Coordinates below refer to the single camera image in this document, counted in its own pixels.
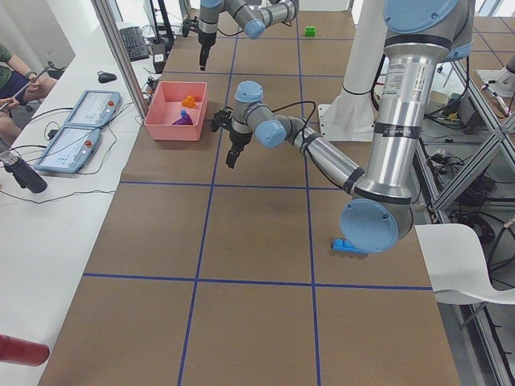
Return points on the purple block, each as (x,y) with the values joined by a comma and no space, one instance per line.
(184,120)

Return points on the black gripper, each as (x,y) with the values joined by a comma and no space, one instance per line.
(239,140)
(206,39)

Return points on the teach pendant tablet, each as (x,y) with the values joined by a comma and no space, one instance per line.
(94,109)
(69,150)

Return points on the aluminium frame rack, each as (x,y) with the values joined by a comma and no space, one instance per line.
(465,169)

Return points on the red cylinder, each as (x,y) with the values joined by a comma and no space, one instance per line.
(23,352)

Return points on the black keyboard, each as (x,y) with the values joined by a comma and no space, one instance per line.
(134,43)

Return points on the upper teach pendant tablet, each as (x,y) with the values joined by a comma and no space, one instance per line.
(94,109)

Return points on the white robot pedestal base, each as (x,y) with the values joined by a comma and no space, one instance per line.
(350,117)

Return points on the lower teach pendant tablet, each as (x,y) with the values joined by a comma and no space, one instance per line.
(69,150)

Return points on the seated person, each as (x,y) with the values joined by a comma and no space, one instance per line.
(18,86)

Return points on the long blue four-stud block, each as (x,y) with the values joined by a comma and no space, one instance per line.
(342,245)

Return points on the black computer mouse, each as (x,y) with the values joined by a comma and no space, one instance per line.
(105,77)

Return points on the green block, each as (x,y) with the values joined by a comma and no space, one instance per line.
(310,31)

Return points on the orange block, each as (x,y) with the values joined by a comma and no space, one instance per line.
(189,102)

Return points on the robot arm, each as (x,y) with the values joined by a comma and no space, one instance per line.
(252,22)
(418,36)

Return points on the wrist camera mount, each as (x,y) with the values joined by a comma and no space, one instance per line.
(222,119)
(190,25)

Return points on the aluminium frame post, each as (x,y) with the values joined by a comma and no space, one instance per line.
(108,24)

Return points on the pink plastic box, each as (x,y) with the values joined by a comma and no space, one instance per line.
(166,106)

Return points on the white chair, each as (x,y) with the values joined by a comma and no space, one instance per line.
(457,267)

